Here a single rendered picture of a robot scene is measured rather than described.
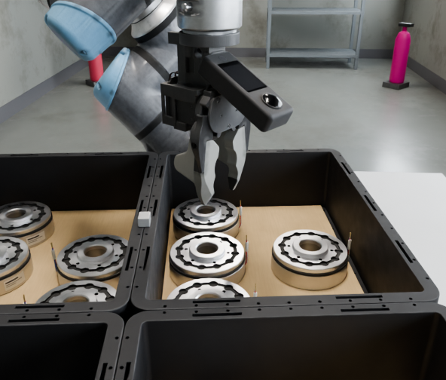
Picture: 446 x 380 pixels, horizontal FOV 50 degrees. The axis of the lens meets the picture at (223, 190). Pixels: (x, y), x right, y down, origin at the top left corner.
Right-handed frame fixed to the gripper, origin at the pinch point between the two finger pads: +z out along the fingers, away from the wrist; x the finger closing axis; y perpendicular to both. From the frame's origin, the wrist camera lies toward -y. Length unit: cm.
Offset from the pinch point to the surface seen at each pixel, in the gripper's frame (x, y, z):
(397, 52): -445, 136, 59
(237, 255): 1.5, -3.7, 8.1
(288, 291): 0.0, -11.0, 11.3
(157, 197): 5.2, 7.1, 1.3
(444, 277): -35.7, -22.6, 24.2
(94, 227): 5.6, 22.0, 11.3
